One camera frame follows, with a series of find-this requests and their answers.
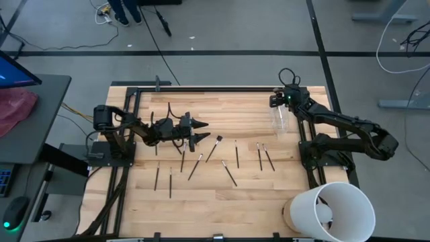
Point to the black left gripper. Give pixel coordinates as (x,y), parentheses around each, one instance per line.
(192,134)

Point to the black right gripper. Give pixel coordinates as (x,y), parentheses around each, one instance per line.
(295,95)

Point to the black brush with wide head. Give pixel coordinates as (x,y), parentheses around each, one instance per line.
(213,150)

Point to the clear plastic container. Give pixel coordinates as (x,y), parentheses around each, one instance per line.
(280,126)

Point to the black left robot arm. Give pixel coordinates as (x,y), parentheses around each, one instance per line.
(134,126)

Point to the grey desk leg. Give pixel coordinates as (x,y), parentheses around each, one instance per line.
(403,103)
(383,17)

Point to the person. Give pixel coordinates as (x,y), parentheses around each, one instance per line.
(129,10)

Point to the dark grey desk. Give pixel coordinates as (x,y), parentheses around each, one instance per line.
(43,117)

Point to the pink cloth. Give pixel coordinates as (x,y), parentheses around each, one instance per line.
(15,107)

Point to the computer monitor with blue screen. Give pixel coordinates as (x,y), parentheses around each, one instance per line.
(13,72)

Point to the black keyboard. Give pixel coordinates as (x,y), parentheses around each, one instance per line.
(5,179)

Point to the black computer mouse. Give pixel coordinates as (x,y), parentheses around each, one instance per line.
(15,211)

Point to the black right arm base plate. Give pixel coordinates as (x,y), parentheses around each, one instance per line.
(304,154)

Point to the black clamp bracket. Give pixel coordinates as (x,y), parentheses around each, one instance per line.
(157,237)
(157,82)
(276,237)

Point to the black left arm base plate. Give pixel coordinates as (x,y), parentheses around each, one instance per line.
(129,158)

